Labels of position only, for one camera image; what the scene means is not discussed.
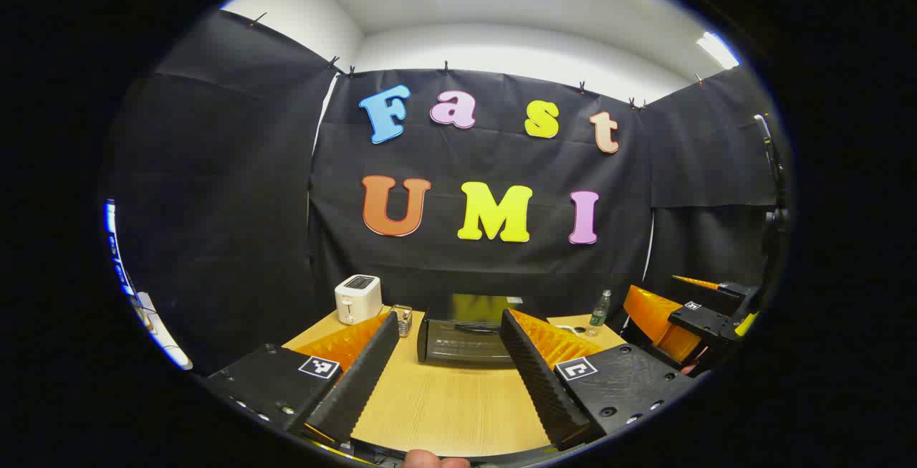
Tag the black electric oven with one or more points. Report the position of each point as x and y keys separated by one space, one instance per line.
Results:
x=466 y=339

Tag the small ceiling light panel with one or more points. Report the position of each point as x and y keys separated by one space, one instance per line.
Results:
x=718 y=49

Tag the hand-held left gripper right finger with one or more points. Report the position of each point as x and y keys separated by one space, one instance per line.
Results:
x=537 y=375

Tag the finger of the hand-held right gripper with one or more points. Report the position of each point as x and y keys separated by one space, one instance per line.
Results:
x=706 y=321
x=731 y=287

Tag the black stand pole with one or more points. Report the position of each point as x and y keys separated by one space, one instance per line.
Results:
x=775 y=188

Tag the clear plastic water bottle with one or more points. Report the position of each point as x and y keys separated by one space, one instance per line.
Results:
x=599 y=310

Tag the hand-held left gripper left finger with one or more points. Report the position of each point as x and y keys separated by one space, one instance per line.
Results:
x=362 y=382

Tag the white toaster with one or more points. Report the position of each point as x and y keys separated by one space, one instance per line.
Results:
x=357 y=299

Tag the clear glass cup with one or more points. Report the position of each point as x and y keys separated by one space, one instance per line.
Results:
x=404 y=319

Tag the black backdrop cloth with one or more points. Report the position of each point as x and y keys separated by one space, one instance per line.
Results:
x=501 y=160

